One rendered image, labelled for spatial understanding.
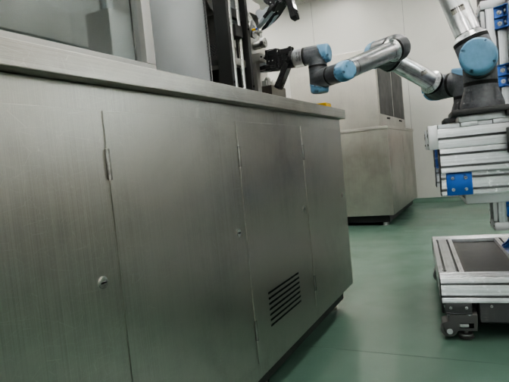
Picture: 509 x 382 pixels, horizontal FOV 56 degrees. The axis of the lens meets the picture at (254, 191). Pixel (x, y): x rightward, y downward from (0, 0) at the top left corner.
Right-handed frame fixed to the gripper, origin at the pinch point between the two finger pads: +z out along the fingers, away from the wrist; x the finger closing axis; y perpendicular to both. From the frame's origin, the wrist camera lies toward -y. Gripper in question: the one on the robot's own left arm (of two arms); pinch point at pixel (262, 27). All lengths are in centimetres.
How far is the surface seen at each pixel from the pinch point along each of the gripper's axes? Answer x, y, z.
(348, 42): -448, 119, 2
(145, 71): 110, -43, 5
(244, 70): 34.1, -22.1, 9.7
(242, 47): 34.1, -16.0, 4.5
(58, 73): 131, -45, 7
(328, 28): -448, 154, 5
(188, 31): 37.2, 3.2, 13.7
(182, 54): 37.2, -0.5, 20.9
